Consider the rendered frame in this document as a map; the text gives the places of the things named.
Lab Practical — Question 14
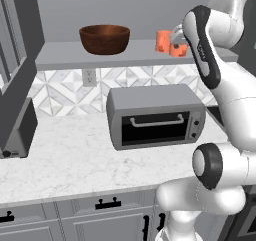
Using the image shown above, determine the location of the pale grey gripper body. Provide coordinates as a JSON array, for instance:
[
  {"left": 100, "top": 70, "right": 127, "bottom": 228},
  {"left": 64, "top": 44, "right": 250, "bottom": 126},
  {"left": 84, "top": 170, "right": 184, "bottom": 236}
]
[{"left": 169, "top": 23, "right": 187, "bottom": 47}]

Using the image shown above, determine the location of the grey cabinet shelf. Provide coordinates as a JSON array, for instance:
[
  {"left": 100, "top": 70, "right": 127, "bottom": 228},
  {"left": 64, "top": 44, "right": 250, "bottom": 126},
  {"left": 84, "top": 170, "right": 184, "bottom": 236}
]
[{"left": 34, "top": 39, "right": 240, "bottom": 72}]

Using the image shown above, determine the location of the grey open cabinet door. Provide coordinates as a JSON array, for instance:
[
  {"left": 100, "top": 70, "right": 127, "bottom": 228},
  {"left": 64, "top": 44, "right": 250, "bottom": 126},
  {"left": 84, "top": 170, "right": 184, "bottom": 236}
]
[
  {"left": 232, "top": 0, "right": 256, "bottom": 68},
  {"left": 0, "top": 0, "right": 46, "bottom": 147}
]

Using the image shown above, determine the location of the orange cup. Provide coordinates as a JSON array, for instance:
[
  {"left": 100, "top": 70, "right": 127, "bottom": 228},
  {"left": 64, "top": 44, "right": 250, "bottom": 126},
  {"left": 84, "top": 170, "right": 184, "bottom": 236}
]
[
  {"left": 155, "top": 30, "right": 173, "bottom": 54},
  {"left": 168, "top": 42, "right": 190, "bottom": 58}
]

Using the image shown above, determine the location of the grey toaster oven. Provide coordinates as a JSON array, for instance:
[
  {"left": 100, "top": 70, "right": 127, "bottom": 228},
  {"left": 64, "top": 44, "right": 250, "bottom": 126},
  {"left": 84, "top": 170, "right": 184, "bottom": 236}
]
[{"left": 105, "top": 83, "right": 207, "bottom": 152}]

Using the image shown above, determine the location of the brown wooden bowl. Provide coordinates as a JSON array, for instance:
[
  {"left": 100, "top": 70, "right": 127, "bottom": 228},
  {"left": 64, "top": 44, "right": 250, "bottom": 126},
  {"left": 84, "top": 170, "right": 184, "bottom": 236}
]
[{"left": 79, "top": 24, "right": 131, "bottom": 56}]

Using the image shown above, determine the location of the black hob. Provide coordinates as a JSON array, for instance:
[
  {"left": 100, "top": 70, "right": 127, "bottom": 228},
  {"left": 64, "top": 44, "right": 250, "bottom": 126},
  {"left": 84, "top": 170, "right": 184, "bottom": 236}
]
[{"left": 206, "top": 104, "right": 228, "bottom": 130}]

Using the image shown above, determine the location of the grey drawer front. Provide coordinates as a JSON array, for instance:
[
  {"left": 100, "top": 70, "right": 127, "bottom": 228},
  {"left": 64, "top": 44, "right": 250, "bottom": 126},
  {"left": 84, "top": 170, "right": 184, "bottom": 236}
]
[
  {"left": 70, "top": 190, "right": 145, "bottom": 217},
  {"left": 0, "top": 203, "right": 48, "bottom": 227}
]

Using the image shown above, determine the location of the grey cupboard door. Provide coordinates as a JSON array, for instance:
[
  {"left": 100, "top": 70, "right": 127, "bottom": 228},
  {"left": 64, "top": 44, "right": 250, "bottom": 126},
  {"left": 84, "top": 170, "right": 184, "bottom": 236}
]
[
  {"left": 60, "top": 206, "right": 155, "bottom": 241},
  {"left": 0, "top": 224, "right": 58, "bottom": 241},
  {"left": 152, "top": 188, "right": 174, "bottom": 241}
]

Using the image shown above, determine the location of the dark oven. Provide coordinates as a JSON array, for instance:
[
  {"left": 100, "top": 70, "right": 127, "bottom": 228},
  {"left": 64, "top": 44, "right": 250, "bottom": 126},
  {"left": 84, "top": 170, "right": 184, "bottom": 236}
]
[{"left": 218, "top": 184, "right": 256, "bottom": 241}]

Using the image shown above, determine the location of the grey toaster oven handle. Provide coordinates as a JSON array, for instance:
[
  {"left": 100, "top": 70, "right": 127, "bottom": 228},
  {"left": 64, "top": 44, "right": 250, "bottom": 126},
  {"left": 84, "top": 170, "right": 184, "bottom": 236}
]
[{"left": 129, "top": 113, "right": 185, "bottom": 129}]

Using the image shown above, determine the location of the white wall outlet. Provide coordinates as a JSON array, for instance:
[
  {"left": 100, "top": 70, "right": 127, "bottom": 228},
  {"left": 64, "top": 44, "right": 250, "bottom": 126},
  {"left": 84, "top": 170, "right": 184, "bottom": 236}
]
[{"left": 81, "top": 68, "right": 98, "bottom": 88}]

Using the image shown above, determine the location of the black drawer handle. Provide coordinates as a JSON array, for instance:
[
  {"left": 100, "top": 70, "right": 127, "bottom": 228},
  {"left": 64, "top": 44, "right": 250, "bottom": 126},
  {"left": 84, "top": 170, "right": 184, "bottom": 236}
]
[
  {"left": 0, "top": 210, "right": 15, "bottom": 224},
  {"left": 94, "top": 196, "right": 123, "bottom": 211}
]

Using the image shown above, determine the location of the black cupboard door handle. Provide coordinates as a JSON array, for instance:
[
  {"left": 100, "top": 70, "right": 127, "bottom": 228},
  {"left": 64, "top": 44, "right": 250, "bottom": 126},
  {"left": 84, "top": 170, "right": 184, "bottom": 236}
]
[
  {"left": 156, "top": 212, "right": 166, "bottom": 233},
  {"left": 141, "top": 214, "right": 150, "bottom": 241}
]

